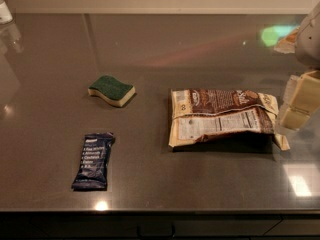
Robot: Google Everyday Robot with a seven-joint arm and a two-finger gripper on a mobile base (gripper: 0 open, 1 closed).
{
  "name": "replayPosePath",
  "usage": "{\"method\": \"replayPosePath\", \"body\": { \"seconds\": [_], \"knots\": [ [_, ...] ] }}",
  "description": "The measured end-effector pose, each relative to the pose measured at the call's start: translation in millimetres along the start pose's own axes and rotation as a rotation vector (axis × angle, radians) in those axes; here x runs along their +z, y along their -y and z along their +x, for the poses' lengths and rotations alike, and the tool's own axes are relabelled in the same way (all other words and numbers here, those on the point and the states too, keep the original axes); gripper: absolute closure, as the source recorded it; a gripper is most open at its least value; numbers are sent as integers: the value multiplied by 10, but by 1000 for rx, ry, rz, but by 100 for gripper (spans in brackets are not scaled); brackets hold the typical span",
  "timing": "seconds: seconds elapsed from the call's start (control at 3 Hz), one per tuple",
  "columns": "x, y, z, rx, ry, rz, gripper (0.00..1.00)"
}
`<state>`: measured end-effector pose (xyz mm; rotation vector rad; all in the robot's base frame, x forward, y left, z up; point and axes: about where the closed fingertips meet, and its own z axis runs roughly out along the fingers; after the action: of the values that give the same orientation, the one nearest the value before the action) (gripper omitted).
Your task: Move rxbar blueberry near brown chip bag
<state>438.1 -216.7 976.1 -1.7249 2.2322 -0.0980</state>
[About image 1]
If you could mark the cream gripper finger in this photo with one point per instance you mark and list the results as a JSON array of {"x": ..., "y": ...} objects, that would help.
[
  {"x": 306, "y": 101},
  {"x": 290, "y": 88}
]

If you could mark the dark blue rxbar wrapper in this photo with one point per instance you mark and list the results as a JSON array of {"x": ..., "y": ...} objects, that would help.
[{"x": 92, "y": 173}]

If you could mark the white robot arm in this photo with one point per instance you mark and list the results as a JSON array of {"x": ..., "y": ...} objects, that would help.
[{"x": 307, "y": 42}]

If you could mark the brown chip bag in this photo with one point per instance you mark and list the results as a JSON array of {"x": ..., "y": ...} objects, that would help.
[{"x": 202, "y": 115}]

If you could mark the green yellow sponge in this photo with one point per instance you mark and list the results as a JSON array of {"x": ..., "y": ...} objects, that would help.
[{"x": 112, "y": 91}]

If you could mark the white bottle at corner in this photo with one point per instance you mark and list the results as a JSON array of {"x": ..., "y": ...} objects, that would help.
[{"x": 5, "y": 14}]

